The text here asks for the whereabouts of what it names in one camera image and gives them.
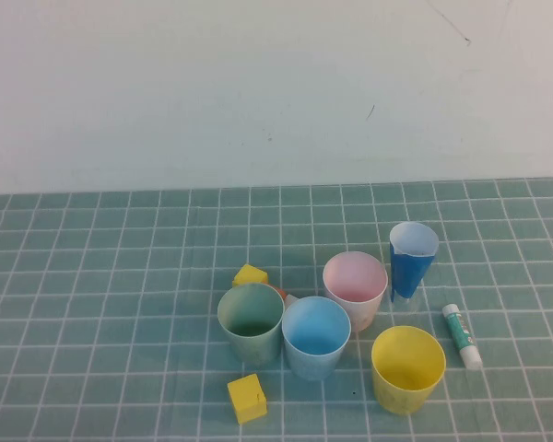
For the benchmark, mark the yellow plastic cup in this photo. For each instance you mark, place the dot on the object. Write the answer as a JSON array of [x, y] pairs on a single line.
[[408, 396]]

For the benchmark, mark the pink plastic cup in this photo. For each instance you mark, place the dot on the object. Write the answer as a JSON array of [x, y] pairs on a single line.
[[355, 276]]

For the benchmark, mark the clear plastic cone stand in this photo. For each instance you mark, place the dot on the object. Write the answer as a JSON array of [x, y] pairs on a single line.
[[408, 303]]

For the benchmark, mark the teal grid tablecloth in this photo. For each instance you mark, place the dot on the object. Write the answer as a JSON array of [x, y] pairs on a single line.
[[120, 230]]

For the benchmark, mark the light blue plastic cup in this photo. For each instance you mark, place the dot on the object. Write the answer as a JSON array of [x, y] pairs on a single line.
[[315, 366]]

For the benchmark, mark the dark blue measuring cup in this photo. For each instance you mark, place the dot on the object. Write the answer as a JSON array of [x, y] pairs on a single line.
[[408, 276]]

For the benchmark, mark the plain yellow foam cube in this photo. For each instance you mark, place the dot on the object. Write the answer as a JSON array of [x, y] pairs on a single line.
[[251, 274]]

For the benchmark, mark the green white glue stick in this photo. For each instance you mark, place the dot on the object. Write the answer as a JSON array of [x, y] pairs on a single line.
[[461, 333]]

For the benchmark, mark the orange foam cube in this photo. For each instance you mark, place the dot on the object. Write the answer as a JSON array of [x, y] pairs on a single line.
[[278, 291]]

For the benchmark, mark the green plastic cup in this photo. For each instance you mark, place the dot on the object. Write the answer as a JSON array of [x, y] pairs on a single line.
[[253, 352]]

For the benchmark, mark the notched yellow foam cube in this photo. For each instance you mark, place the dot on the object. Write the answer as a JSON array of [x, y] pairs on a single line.
[[246, 398]]

